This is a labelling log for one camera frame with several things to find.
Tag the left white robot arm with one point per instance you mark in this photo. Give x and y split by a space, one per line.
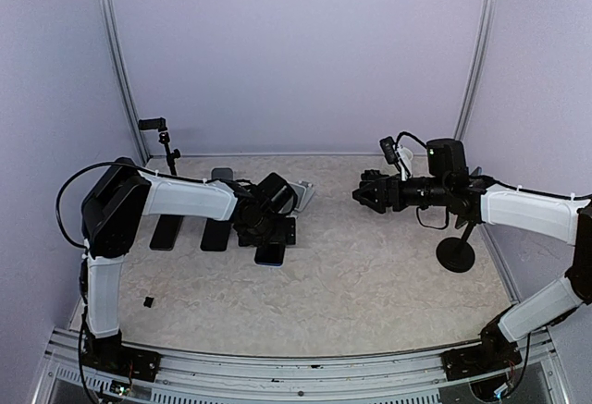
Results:
262 215

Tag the silver folding phone stand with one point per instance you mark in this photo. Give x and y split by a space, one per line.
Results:
305 192

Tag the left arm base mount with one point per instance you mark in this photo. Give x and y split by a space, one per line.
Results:
134 364

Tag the black round base phone stand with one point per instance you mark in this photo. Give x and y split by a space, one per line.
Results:
222 173

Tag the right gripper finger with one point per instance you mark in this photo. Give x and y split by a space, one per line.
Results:
372 203
367 190

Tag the aluminium corner post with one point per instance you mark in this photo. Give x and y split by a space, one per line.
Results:
476 68
123 83

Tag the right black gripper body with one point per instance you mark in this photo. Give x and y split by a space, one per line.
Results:
393 181

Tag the phone on right tall stand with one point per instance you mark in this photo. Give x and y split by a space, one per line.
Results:
461 222

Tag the aluminium front rail frame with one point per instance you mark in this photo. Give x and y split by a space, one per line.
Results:
195 377

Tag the right aluminium corner post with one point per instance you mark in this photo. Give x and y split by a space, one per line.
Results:
476 68

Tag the black phone from tall stand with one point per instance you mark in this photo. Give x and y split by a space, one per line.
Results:
166 232

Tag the black small stand back right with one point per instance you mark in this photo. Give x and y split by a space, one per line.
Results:
372 174

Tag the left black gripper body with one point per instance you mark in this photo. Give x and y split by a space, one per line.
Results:
268 233

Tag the small black clip piece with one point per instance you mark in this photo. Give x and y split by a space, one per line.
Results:
148 302

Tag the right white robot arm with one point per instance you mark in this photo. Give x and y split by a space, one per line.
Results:
477 199

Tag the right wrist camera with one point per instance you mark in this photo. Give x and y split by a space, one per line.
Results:
389 149

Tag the black tall stand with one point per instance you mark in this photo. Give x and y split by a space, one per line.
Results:
456 254
160 125

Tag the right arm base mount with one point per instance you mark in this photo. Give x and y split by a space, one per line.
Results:
473 361

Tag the white cup back right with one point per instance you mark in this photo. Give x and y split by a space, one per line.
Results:
405 157

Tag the left aluminium corner post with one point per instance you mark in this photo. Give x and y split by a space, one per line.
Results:
123 83

